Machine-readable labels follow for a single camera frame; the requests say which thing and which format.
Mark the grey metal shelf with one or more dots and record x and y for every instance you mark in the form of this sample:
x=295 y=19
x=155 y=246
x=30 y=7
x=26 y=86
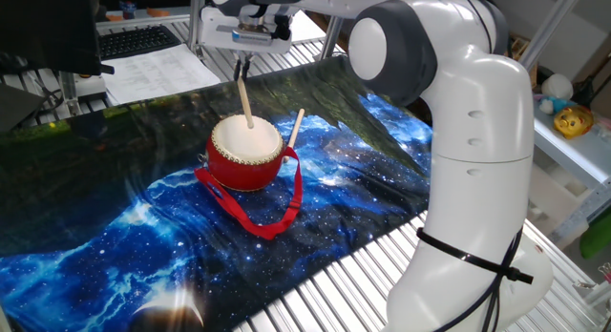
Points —
x=587 y=160

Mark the small orange object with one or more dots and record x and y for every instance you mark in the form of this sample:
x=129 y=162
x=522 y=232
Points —
x=157 y=12

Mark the dark flat panel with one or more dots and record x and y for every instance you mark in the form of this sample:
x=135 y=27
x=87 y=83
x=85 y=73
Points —
x=19 y=108

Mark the pale wooden drumstick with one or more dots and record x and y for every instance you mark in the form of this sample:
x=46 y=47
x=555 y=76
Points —
x=294 y=131
x=245 y=103

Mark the green object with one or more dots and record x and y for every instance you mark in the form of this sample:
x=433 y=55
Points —
x=599 y=234

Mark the white device with post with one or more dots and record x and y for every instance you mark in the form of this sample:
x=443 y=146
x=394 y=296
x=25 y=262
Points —
x=90 y=86

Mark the yellow pig toy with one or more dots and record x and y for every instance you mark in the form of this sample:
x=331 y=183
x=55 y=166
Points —
x=573 y=122

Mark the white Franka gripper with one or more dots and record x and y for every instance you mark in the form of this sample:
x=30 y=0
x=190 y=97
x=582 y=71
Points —
x=210 y=34

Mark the white printed paper sheet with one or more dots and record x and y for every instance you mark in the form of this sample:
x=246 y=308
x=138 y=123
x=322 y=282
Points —
x=157 y=74

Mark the small blue toy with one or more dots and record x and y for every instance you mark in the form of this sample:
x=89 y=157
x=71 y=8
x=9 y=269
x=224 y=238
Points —
x=554 y=105

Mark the aluminium frame post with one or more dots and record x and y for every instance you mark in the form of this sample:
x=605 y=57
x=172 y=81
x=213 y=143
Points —
x=330 y=38
x=196 y=17

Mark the black keyboard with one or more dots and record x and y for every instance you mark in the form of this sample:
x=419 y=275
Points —
x=136 y=41

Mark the galaxy print cloth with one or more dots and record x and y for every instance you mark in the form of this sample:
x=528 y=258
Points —
x=119 y=275

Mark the red drum with white head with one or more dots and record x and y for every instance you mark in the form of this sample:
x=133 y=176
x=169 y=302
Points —
x=243 y=170

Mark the black monitor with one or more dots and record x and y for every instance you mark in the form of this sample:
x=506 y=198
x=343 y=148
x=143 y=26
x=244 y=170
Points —
x=48 y=26

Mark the white foam box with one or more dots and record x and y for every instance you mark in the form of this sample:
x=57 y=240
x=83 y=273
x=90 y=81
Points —
x=554 y=198

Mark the slanted metal shelf post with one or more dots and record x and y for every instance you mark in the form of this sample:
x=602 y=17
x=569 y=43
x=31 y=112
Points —
x=554 y=26

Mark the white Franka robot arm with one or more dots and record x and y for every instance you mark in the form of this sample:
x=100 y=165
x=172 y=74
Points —
x=477 y=131

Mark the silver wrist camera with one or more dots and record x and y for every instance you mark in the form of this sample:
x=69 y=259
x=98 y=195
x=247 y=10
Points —
x=253 y=37

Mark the small blue red figurine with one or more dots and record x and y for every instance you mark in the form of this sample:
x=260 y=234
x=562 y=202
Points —
x=127 y=10

